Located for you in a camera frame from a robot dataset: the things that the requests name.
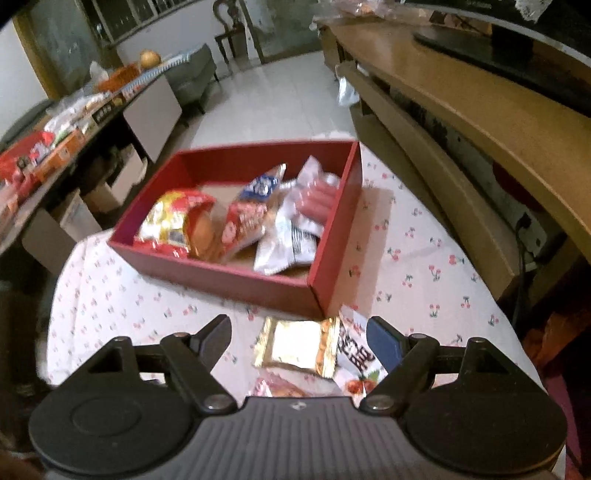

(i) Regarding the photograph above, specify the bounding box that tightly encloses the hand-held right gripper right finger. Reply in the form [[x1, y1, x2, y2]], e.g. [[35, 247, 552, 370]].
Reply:
[[359, 316, 518, 414]]

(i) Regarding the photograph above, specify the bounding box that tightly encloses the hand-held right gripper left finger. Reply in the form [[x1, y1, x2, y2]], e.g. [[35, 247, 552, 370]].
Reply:
[[85, 314, 238, 415]]

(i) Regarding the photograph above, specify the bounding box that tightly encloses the white red dates packet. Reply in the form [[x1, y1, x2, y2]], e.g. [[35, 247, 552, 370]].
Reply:
[[333, 310, 389, 398]]

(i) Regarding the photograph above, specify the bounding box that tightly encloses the red cardboard box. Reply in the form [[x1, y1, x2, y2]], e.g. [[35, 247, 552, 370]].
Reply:
[[107, 140, 363, 320]]

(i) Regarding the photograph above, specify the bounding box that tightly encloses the pink snack packet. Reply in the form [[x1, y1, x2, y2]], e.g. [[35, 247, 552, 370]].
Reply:
[[252, 373, 308, 398]]

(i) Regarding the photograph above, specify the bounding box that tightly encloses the gold beige snack packet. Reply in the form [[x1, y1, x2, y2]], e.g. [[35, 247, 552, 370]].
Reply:
[[252, 318, 343, 378]]

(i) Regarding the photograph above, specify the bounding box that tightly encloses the long white green snack packet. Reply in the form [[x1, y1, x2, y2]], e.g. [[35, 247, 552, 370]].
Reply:
[[253, 217, 320, 276]]

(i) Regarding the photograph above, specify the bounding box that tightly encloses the red cartoon face snack packet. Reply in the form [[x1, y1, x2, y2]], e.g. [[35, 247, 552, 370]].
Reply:
[[221, 200, 269, 254]]

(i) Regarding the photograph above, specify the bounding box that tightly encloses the red yellow snack packet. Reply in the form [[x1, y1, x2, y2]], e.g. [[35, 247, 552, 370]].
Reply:
[[134, 188, 217, 259]]

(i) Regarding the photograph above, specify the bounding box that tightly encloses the red sausage packet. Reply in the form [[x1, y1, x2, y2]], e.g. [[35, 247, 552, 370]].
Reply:
[[277, 156, 343, 236]]

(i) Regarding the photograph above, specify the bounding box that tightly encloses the blue white snack packet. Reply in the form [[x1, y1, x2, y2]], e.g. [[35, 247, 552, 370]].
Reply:
[[240, 164, 287, 204]]

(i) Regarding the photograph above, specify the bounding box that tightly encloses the cherry print tablecloth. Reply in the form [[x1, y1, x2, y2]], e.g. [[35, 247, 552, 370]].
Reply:
[[46, 143, 536, 402]]

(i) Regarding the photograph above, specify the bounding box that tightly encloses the orange plastic bag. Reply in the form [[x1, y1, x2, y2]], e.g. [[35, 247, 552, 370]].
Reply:
[[522, 314, 591, 370]]

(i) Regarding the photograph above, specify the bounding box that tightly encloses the white cardboard box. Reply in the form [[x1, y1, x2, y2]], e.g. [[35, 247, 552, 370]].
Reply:
[[82, 144, 149, 214]]

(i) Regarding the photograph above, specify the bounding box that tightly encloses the dark side table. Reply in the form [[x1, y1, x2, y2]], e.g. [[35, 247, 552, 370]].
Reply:
[[0, 71, 183, 287]]

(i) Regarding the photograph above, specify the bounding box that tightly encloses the white cabinet panel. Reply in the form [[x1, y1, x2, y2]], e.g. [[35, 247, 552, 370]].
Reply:
[[122, 75, 183, 163]]

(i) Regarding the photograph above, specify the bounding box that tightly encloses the orange flat box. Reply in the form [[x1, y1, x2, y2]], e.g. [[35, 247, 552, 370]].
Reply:
[[32, 129, 86, 183]]

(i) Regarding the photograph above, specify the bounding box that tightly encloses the silver foil bag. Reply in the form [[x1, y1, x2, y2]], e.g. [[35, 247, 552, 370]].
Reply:
[[337, 76, 361, 108]]

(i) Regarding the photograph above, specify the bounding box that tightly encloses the black flat box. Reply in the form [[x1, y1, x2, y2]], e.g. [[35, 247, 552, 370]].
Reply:
[[92, 92, 127, 125]]

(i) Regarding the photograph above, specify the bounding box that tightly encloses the wooden television stand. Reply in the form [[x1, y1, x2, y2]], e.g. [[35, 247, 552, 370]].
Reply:
[[314, 14, 591, 319]]

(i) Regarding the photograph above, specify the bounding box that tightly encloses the red plastic bag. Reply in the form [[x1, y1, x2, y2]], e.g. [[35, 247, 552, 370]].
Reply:
[[0, 130, 56, 185]]

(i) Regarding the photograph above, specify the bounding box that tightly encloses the grey sofa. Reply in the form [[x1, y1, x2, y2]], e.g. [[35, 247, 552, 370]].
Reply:
[[159, 44, 218, 116]]

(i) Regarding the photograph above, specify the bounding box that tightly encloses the orange plastic basket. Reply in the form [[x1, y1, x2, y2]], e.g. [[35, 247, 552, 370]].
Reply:
[[95, 65, 141, 93]]

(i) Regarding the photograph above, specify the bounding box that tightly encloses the dark wooden chair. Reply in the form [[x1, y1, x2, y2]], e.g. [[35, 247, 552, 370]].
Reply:
[[212, 0, 266, 65]]

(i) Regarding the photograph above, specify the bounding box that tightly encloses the glass sliding door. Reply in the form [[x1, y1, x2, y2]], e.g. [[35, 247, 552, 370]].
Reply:
[[240, 0, 324, 61]]

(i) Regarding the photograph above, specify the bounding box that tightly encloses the black television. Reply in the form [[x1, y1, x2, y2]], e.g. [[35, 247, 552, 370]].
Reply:
[[402, 0, 591, 118]]

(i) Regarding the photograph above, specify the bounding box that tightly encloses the clear plastic bag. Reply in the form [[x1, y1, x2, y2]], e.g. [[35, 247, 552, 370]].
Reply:
[[314, 0, 402, 21]]

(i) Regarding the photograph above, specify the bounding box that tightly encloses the white lace cloth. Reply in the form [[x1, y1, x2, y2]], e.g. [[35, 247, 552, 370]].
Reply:
[[513, 0, 561, 24]]

